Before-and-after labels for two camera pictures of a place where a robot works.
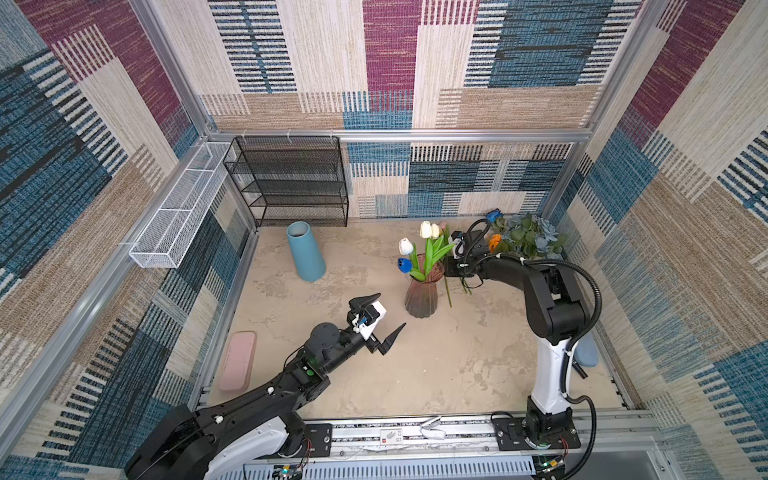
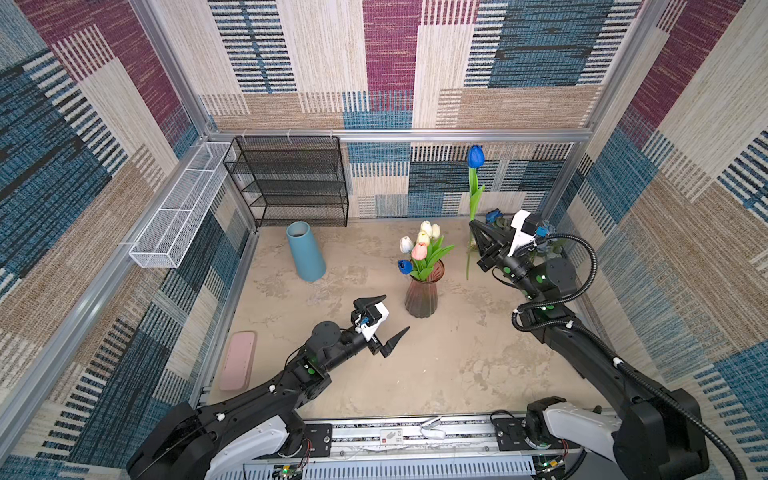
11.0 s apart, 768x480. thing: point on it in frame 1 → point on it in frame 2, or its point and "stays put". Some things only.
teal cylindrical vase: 309,259 stays put
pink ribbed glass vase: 422,297 stays put
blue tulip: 447,290 → 476,160
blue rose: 493,215 stays put
